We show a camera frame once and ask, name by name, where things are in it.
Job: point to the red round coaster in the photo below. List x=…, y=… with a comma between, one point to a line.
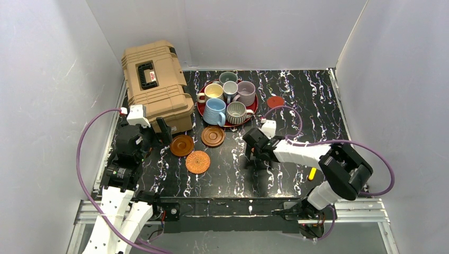
x=275, y=101

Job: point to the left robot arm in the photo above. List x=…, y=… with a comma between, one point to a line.
x=122, y=212

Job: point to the sage green mug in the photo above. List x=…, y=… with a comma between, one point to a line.
x=227, y=76

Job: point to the dark wooden coaster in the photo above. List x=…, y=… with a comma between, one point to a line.
x=213, y=136

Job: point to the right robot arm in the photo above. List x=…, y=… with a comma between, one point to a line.
x=344, y=169

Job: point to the brown wooden coaster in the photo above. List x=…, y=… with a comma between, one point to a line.
x=182, y=145

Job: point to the yellow marker pen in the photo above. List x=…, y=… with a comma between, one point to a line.
x=312, y=174

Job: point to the lilac textured mug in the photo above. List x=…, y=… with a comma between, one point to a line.
x=245, y=93

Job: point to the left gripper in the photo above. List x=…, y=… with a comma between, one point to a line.
x=149, y=135

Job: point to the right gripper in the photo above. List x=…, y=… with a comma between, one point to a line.
x=255, y=152

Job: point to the front aluminium frame rail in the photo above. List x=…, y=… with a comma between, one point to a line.
x=360, y=210

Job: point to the cream yellow mug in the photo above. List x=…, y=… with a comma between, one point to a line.
x=210, y=91

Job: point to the tan plastic tool case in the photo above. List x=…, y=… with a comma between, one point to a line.
x=155, y=80

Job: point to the light blue textured mug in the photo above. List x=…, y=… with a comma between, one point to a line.
x=215, y=112

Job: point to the grey ribbed mug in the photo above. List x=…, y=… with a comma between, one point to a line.
x=237, y=113

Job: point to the grey printed mug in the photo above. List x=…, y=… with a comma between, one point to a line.
x=230, y=89

